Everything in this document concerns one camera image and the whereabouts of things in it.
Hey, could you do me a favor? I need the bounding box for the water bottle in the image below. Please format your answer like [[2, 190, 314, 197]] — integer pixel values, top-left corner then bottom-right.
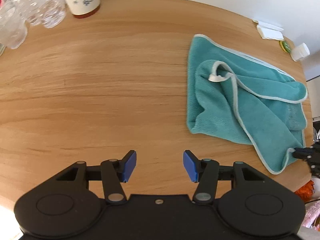
[[1, 0, 28, 49], [25, 0, 66, 29]]

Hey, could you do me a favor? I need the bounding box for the water bottle middle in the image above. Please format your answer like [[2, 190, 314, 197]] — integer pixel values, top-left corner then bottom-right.
[[1, 0, 28, 49]]

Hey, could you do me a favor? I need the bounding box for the green yellow round tin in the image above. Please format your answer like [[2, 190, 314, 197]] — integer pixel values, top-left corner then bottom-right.
[[279, 40, 291, 53]]

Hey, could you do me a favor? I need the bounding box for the teal towel white trim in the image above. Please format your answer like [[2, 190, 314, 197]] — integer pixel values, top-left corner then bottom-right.
[[187, 34, 308, 174]]

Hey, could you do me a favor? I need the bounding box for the white pill bottle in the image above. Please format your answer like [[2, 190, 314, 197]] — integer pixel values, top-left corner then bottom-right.
[[290, 43, 310, 62]]

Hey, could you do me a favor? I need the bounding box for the white air conditioner unit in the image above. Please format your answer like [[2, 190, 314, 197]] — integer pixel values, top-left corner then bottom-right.
[[307, 67, 320, 121]]

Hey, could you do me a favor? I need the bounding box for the folded white tissue paper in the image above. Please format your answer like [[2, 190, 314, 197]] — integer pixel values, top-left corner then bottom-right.
[[252, 20, 284, 41]]

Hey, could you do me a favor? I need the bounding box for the water bottle right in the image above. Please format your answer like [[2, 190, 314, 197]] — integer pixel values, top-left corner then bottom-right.
[[25, 0, 66, 29]]

